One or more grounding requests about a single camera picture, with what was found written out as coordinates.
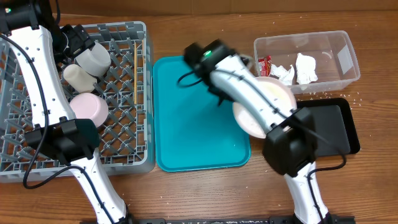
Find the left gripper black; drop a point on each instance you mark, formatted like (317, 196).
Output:
(79, 38)

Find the grey bowl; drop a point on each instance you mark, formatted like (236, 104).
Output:
(95, 61)

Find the white paper cup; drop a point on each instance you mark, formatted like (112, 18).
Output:
(79, 79)

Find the red snack wrapper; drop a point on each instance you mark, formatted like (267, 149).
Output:
(265, 66)

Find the large white plate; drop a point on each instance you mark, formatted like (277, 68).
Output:
(244, 119)

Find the small white plate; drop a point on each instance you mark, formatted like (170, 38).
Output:
(90, 106)

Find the wooden chopstick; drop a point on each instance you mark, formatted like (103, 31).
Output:
(135, 73)
(143, 54)

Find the white paper napkin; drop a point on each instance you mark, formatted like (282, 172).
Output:
(305, 66)

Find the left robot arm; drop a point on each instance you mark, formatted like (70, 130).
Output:
(40, 45)

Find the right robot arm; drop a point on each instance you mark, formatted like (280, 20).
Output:
(290, 143)

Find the teal plastic serving tray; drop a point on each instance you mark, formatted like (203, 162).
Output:
(193, 131)

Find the clear plastic container bin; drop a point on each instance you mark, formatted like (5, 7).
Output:
(336, 62)

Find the grey plastic dish rack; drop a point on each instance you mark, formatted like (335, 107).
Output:
(126, 144)

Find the black plastic tray bin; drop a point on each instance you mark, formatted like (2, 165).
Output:
(334, 121)

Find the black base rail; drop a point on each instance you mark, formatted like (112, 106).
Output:
(271, 220)

